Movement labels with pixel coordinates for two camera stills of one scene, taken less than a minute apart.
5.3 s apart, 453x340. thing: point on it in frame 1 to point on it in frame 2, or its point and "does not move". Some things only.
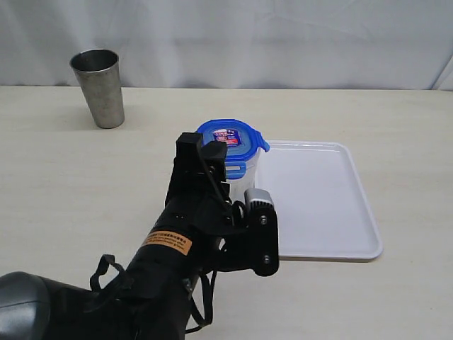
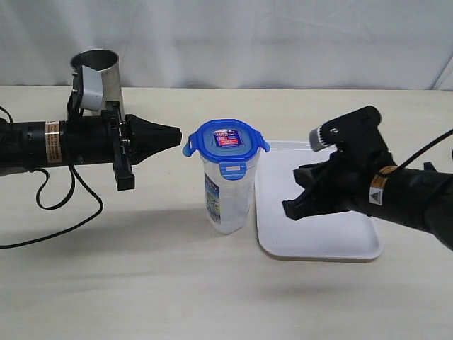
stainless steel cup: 98,71 does not move
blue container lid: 243,142 does not move
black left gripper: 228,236 to 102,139
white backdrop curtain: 233,44 does not move
